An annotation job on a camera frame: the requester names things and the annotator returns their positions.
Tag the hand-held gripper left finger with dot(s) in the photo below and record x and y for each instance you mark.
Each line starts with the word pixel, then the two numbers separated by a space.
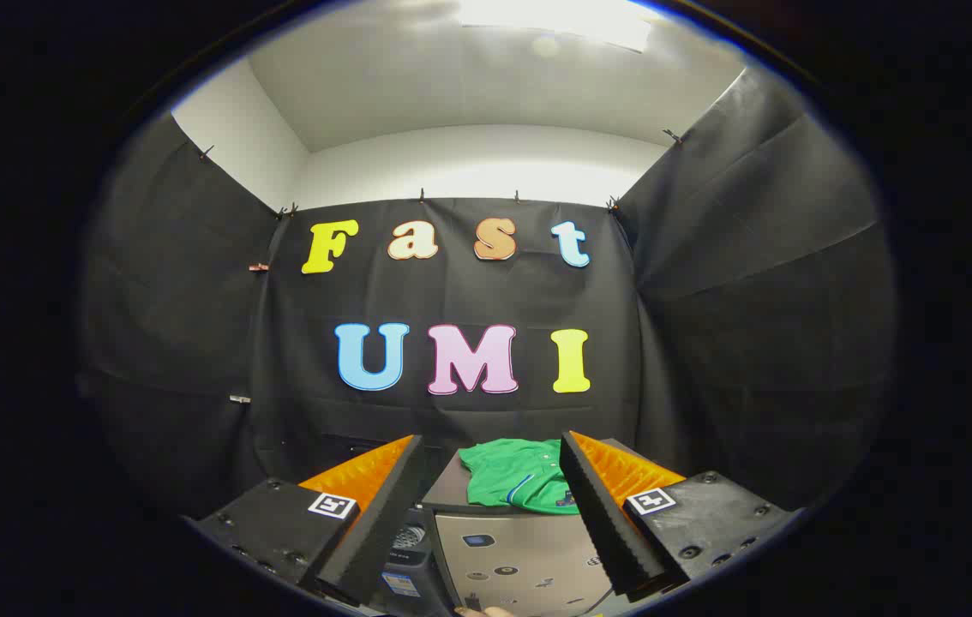
pixel 383 514

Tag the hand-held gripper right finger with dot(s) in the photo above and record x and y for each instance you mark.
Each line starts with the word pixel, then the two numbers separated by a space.
pixel 602 514

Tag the green polo shirt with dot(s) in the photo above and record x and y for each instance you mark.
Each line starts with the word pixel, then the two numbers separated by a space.
pixel 507 476

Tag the black backdrop cloth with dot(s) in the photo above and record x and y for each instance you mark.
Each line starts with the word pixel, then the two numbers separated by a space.
pixel 469 291

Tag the ceiling light panel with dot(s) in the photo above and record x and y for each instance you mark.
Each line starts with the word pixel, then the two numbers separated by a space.
pixel 554 19

